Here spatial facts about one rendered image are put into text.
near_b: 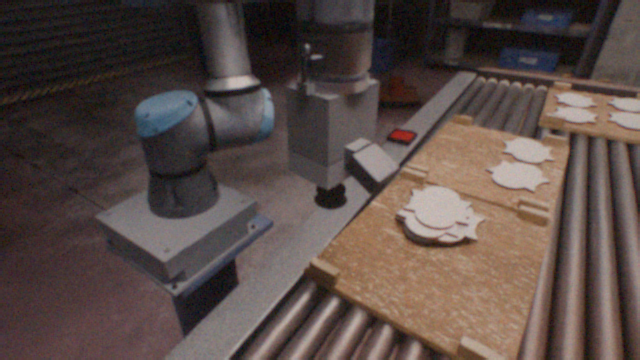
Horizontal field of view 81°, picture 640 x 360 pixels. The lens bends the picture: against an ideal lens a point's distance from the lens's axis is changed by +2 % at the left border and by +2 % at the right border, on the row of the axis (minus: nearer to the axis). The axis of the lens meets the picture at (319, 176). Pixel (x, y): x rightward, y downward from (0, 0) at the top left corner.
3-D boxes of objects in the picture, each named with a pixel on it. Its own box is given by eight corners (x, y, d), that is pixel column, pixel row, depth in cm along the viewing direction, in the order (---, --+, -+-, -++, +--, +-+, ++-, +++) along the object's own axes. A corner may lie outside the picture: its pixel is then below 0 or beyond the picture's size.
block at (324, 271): (307, 272, 67) (307, 261, 66) (313, 266, 68) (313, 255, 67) (335, 287, 64) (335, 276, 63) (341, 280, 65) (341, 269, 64)
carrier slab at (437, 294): (302, 276, 68) (302, 269, 68) (399, 179, 97) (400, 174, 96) (505, 390, 51) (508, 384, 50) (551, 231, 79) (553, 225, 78)
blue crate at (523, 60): (496, 66, 466) (501, 48, 454) (499, 58, 497) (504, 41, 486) (553, 73, 441) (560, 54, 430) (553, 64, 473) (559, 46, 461)
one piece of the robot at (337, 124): (372, 72, 30) (359, 230, 39) (427, 54, 36) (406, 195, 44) (274, 49, 37) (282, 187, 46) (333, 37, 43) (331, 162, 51)
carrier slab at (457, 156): (398, 177, 98) (399, 172, 97) (448, 124, 126) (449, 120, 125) (549, 225, 81) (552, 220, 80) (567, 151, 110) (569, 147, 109)
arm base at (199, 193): (136, 199, 83) (125, 160, 78) (197, 174, 92) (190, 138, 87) (170, 229, 74) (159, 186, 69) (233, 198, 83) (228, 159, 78)
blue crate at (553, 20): (519, 23, 441) (523, 8, 433) (529, 19, 465) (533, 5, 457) (567, 29, 413) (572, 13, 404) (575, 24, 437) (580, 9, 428)
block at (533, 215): (515, 217, 81) (518, 207, 79) (517, 213, 82) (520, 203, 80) (546, 228, 78) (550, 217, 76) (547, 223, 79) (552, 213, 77)
